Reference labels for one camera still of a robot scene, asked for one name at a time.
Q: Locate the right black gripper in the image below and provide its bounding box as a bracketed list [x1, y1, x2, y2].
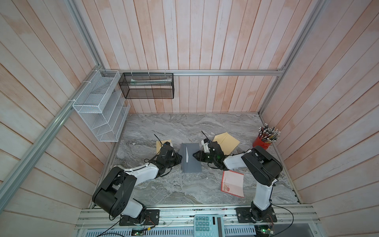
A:
[192, 150, 217, 165]

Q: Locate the grey envelope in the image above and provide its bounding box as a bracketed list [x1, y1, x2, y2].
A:
[179, 143, 202, 173]

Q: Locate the yellow envelope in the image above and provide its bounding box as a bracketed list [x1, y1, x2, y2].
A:
[213, 132, 240, 155]
[156, 140, 172, 154]

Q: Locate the blue bordered letter paper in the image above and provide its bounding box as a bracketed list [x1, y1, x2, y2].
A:
[185, 147, 190, 164]

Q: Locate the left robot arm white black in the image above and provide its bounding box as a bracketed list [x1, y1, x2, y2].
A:
[92, 142, 183, 225]

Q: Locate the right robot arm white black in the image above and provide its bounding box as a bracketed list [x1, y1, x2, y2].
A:
[192, 141, 283, 223]

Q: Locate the red bordered card right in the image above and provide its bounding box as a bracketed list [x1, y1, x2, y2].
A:
[221, 170, 244, 198]

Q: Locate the red pencil cup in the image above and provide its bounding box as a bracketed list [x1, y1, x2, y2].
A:
[252, 137, 271, 150]

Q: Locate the teal calculator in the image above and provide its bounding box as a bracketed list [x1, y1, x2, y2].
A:
[193, 215, 225, 237]

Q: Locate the bundle of pencils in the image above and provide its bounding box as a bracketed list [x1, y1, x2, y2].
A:
[258, 123, 280, 144]

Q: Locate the black mesh basket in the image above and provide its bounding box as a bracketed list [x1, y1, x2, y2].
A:
[118, 72, 175, 99]

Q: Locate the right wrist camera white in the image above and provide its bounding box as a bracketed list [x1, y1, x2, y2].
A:
[201, 138, 210, 153]

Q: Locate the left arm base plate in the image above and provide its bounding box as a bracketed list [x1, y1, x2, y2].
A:
[119, 209, 160, 227]

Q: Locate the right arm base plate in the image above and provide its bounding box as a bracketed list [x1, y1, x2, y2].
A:
[235, 206, 277, 223]

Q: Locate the white wire mesh shelf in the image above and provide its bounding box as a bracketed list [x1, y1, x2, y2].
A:
[73, 70, 130, 142]

